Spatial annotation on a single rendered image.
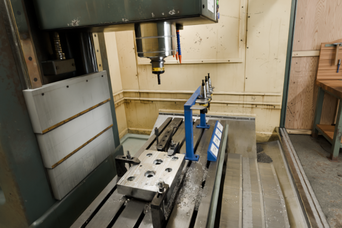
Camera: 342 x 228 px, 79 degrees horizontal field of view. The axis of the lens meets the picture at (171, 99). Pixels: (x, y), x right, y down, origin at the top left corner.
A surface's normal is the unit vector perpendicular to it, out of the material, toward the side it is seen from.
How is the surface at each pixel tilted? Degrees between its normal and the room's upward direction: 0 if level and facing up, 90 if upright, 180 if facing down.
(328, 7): 90
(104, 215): 0
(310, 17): 90
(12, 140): 90
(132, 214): 0
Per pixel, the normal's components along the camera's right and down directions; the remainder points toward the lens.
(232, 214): -0.10, -0.91
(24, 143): 0.95, 0.04
